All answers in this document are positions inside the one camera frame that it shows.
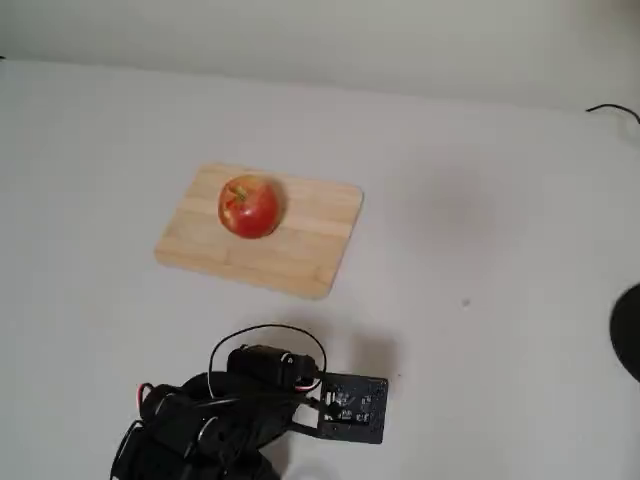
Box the light wooden cutting board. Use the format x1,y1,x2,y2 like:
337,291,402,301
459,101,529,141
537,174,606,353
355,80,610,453
153,162,365,301

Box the red and white wire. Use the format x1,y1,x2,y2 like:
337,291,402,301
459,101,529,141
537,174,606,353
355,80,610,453
134,377,321,417

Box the red apple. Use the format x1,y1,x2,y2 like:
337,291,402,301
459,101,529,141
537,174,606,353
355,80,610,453
217,173,288,240

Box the thin black cable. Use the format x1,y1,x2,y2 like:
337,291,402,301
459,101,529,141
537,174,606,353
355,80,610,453
585,103,640,126

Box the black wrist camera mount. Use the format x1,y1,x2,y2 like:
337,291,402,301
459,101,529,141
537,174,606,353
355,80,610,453
292,372,390,445

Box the black round object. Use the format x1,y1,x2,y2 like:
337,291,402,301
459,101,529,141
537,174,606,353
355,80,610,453
609,282,640,386

